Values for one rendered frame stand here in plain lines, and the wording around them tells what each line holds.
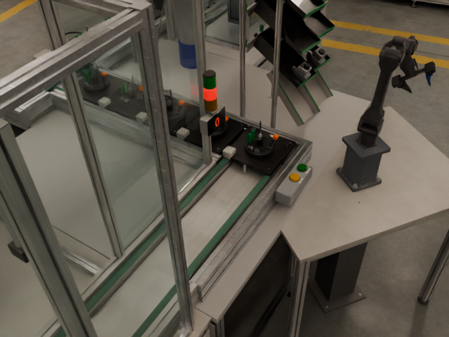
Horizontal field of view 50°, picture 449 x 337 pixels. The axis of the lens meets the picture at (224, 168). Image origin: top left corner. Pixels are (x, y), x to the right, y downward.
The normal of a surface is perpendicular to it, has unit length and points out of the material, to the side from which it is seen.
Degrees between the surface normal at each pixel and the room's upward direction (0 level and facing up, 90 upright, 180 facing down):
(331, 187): 0
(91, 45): 90
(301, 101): 45
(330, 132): 0
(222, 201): 0
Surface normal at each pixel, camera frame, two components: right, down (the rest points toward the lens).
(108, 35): 0.84, 0.35
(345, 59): -0.02, -0.73
